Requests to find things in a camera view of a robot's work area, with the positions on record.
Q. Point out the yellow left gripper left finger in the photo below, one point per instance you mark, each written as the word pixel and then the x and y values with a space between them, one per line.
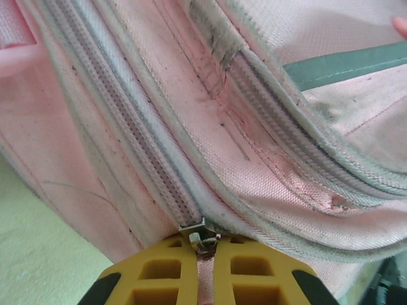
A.
pixel 152 279

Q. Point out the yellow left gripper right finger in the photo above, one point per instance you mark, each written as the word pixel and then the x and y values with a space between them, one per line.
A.
pixel 260 279

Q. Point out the pink school backpack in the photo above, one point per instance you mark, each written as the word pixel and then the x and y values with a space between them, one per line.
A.
pixel 222 127

